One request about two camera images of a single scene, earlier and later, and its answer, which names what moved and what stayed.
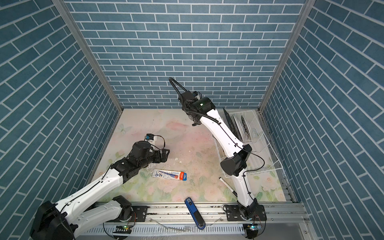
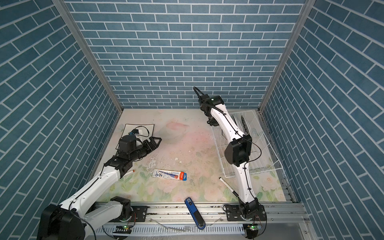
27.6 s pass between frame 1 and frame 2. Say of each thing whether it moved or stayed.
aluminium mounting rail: stayed
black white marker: stayed
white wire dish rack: stayed
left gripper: moved
